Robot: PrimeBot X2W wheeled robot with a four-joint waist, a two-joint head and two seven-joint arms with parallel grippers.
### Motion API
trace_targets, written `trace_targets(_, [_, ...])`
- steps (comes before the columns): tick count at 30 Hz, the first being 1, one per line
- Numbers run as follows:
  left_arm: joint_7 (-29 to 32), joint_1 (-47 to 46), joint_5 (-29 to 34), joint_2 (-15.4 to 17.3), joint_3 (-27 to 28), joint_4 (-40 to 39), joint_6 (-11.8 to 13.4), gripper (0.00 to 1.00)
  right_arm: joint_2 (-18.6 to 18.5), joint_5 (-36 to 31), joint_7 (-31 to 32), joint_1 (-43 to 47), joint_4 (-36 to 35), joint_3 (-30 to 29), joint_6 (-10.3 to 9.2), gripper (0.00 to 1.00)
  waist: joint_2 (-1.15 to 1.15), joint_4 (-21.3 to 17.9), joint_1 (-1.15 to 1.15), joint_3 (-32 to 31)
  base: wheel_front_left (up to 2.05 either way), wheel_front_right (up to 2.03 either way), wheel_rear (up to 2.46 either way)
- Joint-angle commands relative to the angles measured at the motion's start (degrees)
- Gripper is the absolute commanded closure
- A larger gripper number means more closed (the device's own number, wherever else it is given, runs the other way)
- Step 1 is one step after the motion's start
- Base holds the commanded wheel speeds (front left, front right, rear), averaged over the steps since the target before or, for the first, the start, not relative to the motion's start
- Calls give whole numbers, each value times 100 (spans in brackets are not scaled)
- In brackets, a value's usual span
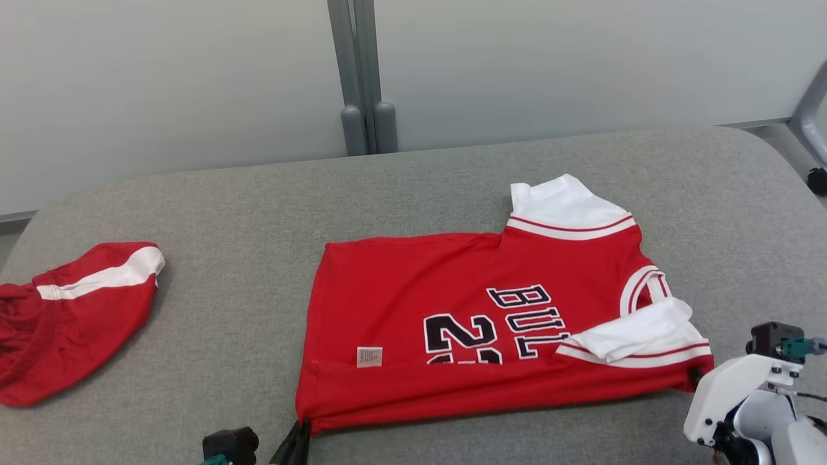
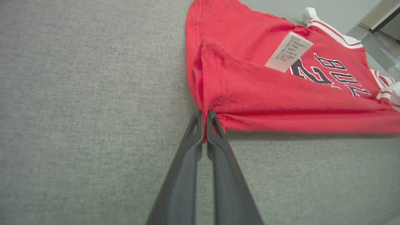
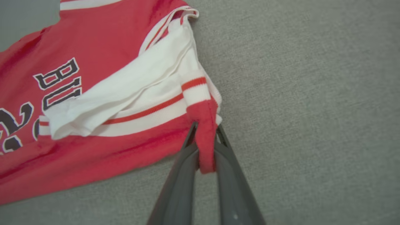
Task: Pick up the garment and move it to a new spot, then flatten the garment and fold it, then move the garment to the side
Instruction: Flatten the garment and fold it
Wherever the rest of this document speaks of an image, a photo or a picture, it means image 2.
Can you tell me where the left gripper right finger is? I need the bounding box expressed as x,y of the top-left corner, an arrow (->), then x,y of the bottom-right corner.
206,110 -> 265,225

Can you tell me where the red basketball jersey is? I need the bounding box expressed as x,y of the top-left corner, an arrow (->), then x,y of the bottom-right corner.
185,0 -> 400,143

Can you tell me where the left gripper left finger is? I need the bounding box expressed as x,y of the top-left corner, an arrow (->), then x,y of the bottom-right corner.
146,111 -> 204,225

